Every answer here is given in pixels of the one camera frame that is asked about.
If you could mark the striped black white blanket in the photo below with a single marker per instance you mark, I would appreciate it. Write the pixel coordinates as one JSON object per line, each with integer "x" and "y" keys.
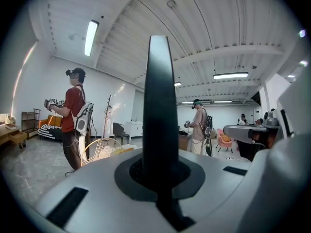
{"x": 47, "y": 131}

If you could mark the long ceiling light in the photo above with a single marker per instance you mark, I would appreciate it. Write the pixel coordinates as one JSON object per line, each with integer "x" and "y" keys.
{"x": 230, "y": 75}
{"x": 222, "y": 101}
{"x": 177, "y": 84}
{"x": 91, "y": 38}

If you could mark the dark metal shelf rack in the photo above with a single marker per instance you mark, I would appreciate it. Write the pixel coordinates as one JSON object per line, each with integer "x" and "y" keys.
{"x": 30, "y": 122}

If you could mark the wooden side desk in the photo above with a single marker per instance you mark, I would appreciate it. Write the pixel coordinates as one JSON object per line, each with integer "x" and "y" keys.
{"x": 14, "y": 136}

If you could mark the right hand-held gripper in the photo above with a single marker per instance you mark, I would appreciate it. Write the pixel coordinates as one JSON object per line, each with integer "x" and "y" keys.
{"x": 243, "y": 131}

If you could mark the wooden coat rack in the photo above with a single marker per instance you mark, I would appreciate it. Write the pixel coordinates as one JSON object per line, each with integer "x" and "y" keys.
{"x": 107, "y": 115}

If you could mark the pink armchair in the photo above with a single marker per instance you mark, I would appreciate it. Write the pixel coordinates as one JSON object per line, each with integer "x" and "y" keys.
{"x": 224, "y": 138}

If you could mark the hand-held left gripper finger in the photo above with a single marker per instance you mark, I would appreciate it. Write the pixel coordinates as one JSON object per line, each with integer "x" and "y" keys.
{"x": 160, "y": 110}

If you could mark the dark grey chair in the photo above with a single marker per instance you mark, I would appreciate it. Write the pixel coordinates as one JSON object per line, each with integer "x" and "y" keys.
{"x": 119, "y": 130}

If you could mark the orange sofa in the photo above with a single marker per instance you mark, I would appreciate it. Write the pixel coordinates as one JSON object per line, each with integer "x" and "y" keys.
{"x": 51, "y": 120}

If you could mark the brown wooden counter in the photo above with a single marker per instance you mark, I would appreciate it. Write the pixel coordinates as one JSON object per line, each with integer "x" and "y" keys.
{"x": 183, "y": 139}

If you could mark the white cabinet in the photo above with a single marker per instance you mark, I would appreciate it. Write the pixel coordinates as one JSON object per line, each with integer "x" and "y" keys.
{"x": 133, "y": 130}

